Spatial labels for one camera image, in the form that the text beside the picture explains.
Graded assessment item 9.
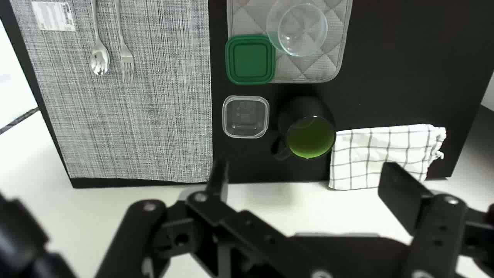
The white black checked towel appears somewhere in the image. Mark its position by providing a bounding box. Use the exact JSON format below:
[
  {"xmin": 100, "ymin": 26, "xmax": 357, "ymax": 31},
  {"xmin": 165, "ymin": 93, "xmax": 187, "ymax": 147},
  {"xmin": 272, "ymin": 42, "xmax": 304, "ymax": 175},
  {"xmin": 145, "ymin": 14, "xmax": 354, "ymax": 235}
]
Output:
[{"xmin": 327, "ymin": 122, "xmax": 448, "ymax": 192}]

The small white object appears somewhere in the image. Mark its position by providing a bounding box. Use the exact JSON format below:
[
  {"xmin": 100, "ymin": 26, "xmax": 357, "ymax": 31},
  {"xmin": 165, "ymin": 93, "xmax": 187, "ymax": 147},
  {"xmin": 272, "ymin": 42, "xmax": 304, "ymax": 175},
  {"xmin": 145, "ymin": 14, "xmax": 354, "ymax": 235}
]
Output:
[{"xmin": 90, "ymin": 0, "xmax": 111, "ymax": 77}]

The clear glass cup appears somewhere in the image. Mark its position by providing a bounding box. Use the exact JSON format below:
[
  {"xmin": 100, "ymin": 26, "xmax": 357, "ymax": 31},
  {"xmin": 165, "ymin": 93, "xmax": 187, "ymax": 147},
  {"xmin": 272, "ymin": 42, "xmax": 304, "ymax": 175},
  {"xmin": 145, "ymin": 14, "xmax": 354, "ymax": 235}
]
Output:
[{"xmin": 264, "ymin": 0, "xmax": 330, "ymax": 59}]

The green square lid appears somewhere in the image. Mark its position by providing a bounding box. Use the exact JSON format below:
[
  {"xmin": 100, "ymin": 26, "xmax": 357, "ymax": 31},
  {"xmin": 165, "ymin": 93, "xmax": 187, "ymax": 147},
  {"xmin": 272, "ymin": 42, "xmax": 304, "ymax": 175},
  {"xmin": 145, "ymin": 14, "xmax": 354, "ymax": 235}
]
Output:
[{"xmin": 224, "ymin": 33, "xmax": 280, "ymax": 87}]

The black mug with green inside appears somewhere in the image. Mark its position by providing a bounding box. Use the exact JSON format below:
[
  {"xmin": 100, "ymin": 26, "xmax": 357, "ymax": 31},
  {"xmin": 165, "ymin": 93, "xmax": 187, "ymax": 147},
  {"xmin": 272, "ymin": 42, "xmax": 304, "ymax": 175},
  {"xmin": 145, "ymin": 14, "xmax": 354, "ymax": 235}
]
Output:
[{"xmin": 270, "ymin": 96, "xmax": 338, "ymax": 162}]

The silver fork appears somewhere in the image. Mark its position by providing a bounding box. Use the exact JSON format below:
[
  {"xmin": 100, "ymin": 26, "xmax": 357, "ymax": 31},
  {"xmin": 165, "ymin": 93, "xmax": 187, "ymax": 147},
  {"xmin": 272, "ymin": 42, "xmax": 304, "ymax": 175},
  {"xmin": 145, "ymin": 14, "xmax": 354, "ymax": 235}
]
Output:
[{"xmin": 114, "ymin": 0, "xmax": 136, "ymax": 82}]

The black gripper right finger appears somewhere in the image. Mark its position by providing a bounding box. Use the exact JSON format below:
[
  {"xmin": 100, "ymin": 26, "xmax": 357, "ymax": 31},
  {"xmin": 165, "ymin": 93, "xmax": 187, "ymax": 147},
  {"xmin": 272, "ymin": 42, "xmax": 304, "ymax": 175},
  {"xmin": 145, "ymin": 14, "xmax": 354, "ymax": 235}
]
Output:
[{"xmin": 377, "ymin": 161, "xmax": 494, "ymax": 278}]

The clear plastic lunchbox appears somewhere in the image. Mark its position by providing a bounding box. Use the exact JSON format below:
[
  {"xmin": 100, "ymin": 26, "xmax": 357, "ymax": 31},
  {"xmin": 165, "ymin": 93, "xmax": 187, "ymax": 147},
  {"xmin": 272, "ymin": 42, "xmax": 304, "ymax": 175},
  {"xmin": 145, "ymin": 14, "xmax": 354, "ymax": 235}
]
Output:
[{"xmin": 221, "ymin": 94, "xmax": 272, "ymax": 141}]

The grey woven placemat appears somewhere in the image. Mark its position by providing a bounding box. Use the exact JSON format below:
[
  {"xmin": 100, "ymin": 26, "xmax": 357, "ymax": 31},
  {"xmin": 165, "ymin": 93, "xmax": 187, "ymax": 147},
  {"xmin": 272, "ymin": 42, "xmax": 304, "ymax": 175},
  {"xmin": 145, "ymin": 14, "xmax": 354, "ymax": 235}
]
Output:
[{"xmin": 8, "ymin": 0, "xmax": 215, "ymax": 184}]

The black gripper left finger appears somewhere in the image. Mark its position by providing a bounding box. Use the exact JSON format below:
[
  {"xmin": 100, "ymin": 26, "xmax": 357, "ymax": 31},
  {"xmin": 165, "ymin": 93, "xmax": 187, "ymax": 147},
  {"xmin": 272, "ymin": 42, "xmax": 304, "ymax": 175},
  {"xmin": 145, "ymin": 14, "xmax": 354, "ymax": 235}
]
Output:
[{"xmin": 94, "ymin": 161, "xmax": 233, "ymax": 278}]

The black table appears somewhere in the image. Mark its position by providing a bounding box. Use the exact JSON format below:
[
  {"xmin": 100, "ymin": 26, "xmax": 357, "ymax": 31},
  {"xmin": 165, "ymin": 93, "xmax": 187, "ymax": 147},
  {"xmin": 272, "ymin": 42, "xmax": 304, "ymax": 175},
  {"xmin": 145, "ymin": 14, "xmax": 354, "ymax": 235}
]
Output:
[{"xmin": 0, "ymin": 0, "xmax": 494, "ymax": 190}]

